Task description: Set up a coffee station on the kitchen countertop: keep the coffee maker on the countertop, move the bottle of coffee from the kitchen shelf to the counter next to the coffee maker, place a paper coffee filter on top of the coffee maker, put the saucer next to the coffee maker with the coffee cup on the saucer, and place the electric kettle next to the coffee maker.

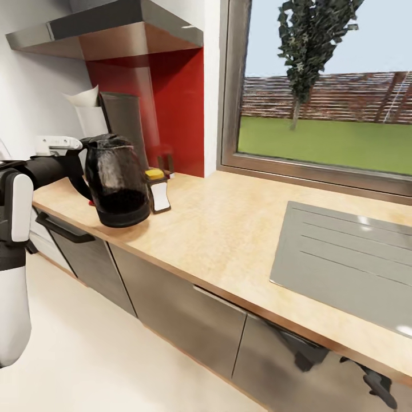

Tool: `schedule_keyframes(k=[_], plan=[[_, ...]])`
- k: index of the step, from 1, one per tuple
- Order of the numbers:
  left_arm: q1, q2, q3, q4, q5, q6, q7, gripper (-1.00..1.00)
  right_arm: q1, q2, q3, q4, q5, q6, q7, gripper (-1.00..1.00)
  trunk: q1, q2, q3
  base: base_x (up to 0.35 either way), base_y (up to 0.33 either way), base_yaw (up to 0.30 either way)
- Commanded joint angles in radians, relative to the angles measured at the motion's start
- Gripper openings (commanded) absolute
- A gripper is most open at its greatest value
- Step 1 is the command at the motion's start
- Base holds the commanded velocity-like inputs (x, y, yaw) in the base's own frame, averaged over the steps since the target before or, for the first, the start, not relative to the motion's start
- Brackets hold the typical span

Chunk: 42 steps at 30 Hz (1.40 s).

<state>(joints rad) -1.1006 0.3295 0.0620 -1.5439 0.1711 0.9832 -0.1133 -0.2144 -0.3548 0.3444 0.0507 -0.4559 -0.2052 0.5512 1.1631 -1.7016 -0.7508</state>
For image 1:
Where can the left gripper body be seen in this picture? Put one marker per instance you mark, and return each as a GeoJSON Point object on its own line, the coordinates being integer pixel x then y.
{"type": "Point", "coordinates": [61, 166]}

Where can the bottle of coffee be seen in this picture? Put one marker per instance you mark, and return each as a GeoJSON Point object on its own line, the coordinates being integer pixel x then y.
{"type": "Point", "coordinates": [157, 189]}

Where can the countertop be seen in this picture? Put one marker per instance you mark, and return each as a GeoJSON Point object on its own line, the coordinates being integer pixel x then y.
{"type": "Point", "coordinates": [222, 233]}

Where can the water glass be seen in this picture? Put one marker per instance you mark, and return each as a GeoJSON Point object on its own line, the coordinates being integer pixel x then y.
{"type": "Point", "coordinates": [166, 164]}

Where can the paper coffee filter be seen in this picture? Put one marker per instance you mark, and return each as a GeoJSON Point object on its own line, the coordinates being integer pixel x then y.
{"type": "Point", "coordinates": [88, 98]}

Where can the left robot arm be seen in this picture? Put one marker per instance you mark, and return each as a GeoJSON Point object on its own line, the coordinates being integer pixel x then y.
{"type": "Point", "coordinates": [18, 180]}

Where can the shelf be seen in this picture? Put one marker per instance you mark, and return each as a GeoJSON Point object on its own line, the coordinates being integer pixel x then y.
{"type": "Point", "coordinates": [119, 29]}

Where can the electric kettle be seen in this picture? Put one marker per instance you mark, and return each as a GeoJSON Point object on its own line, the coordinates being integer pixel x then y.
{"type": "Point", "coordinates": [115, 182]}

